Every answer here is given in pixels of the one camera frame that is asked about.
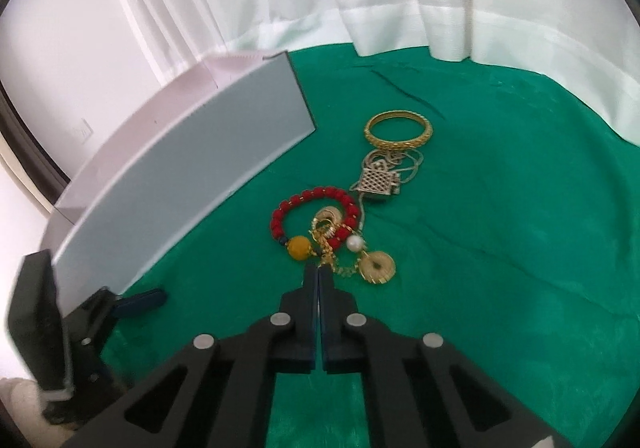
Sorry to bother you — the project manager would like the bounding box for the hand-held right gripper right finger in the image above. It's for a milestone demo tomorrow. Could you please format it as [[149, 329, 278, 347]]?
[[320, 268, 571, 448]]

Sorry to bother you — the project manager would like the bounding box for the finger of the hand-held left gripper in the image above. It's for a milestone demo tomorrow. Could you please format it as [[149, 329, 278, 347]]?
[[112, 289, 167, 319]]

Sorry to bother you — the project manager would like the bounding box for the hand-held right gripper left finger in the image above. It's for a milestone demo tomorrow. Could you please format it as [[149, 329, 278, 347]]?
[[65, 264, 318, 448]]

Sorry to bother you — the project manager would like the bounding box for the gold coin pendant chain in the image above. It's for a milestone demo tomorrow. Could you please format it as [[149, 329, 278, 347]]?
[[310, 205, 398, 286]]

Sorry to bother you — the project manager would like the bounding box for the white jewelry box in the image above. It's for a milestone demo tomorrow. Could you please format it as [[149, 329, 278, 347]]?
[[40, 50, 318, 309]]

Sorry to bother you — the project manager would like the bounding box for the green cloth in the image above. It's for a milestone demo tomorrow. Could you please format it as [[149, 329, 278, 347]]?
[[100, 44, 640, 448]]

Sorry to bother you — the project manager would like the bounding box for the gold bangle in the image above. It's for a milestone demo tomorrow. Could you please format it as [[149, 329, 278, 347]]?
[[364, 110, 434, 151]]

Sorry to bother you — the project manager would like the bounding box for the red beaded bracelet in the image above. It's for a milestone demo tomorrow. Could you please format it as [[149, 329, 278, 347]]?
[[271, 186, 362, 263]]

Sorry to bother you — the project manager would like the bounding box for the silver chain necklace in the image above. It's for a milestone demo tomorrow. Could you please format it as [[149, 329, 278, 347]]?
[[349, 148, 426, 206]]

